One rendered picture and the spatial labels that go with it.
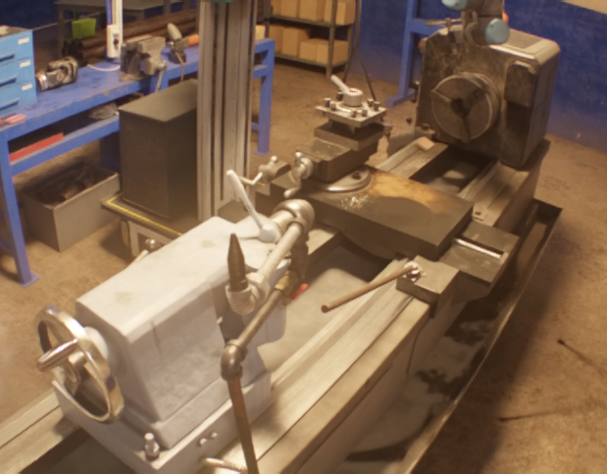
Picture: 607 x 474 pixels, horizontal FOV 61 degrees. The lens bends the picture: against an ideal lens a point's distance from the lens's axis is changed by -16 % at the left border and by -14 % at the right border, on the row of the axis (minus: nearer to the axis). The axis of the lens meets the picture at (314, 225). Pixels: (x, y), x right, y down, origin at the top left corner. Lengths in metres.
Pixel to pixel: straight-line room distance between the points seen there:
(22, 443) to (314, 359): 0.69
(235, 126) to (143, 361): 2.01
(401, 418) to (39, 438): 1.10
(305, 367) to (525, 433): 1.35
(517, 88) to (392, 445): 1.39
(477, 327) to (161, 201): 1.54
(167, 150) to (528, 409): 1.96
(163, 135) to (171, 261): 1.63
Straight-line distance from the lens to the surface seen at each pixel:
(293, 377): 1.29
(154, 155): 2.74
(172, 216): 2.84
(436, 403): 1.90
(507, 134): 2.44
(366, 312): 1.49
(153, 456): 1.03
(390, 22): 6.23
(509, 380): 2.66
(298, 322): 1.62
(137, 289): 1.00
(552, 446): 2.46
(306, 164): 1.74
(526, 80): 2.31
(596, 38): 5.61
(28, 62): 2.98
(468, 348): 2.12
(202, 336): 1.04
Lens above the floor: 1.76
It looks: 31 degrees down
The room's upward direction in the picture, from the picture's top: 5 degrees clockwise
